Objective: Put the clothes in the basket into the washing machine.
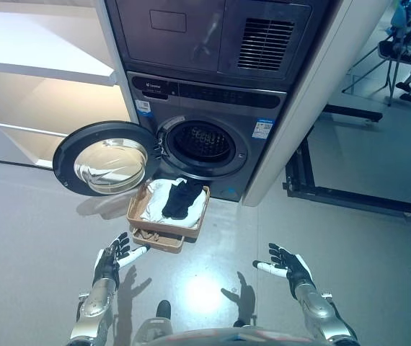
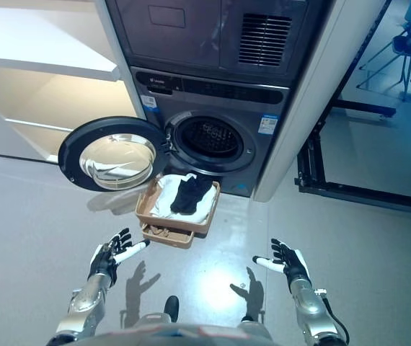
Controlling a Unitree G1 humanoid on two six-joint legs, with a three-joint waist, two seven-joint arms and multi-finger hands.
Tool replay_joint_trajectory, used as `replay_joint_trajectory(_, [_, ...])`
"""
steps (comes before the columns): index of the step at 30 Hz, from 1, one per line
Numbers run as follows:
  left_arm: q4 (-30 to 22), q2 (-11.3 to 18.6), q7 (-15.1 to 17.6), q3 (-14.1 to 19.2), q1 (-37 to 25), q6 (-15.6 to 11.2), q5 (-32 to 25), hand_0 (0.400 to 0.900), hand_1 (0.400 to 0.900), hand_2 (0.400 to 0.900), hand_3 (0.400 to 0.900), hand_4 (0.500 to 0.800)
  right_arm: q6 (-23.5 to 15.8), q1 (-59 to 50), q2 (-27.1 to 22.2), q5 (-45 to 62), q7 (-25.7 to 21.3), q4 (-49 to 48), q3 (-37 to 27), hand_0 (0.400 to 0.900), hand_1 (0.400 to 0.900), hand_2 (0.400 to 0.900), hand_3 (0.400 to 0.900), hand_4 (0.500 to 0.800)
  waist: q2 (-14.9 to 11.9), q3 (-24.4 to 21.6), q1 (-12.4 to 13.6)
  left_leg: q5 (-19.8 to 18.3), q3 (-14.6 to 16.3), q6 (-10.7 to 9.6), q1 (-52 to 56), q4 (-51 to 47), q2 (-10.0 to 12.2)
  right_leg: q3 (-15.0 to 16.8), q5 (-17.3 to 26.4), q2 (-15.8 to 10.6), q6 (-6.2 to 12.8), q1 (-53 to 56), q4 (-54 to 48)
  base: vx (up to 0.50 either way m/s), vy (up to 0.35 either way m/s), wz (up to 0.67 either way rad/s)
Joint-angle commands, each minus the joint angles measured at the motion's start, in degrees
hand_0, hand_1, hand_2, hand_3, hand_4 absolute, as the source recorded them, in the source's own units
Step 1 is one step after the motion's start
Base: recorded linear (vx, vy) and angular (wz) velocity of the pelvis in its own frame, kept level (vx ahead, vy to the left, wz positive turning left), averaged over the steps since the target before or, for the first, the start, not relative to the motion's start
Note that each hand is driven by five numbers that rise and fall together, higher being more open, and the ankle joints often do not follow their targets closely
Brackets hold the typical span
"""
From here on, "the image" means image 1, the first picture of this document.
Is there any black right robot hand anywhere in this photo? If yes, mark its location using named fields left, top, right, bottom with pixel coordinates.
left=252, top=243, right=317, bottom=300

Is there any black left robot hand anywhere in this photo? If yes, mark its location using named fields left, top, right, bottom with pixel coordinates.
left=92, top=232, right=151, bottom=285

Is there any black garment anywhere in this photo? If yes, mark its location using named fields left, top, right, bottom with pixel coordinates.
left=161, top=179, right=204, bottom=220

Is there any small wicker basket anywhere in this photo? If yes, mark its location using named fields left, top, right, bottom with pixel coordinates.
left=131, top=227, right=185, bottom=254

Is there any large wicker basket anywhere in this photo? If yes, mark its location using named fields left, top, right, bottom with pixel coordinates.
left=126, top=178, right=211, bottom=243

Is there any round washing machine door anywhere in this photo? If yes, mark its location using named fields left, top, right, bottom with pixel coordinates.
left=52, top=121, right=156, bottom=198

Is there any grey front-load washing machine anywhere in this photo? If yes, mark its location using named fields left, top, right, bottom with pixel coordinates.
left=125, top=71, right=288, bottom=203

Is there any silver left robot leg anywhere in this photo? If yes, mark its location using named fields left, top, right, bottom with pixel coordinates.
left=135, top=299, right=174, bottom=346

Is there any white garment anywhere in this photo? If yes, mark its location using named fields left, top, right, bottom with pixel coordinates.
left=140, top=177, right=207, bottom=229

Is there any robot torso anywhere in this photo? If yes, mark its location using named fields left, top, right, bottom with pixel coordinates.
left=143, top=325, right=322, bottom=346

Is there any blue energy label sticker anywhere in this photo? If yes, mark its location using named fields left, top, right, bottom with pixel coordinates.
left=252, top=118, right=276, bottom=140

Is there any white barcode sticker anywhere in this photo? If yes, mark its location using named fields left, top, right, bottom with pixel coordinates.
left=135, top=99, right=155, bottom=117

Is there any white cabinet side panel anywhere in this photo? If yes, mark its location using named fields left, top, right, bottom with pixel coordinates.
left=242, top=0, right=402, bottom=208

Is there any white shelf unit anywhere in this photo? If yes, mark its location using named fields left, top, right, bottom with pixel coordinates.
left=0, top=0, right=138, bottom=171

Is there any grey stacked dryer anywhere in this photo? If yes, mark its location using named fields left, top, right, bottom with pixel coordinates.
left=103, top=0, right=337, bottom=92

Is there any black folding chair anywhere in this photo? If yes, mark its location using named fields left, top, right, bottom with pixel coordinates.
left=342, top=32, right=411, bottom=107

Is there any black metal floor frame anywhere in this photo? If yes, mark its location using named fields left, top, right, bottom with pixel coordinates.
left=282, top=103, right=411, bottom=219

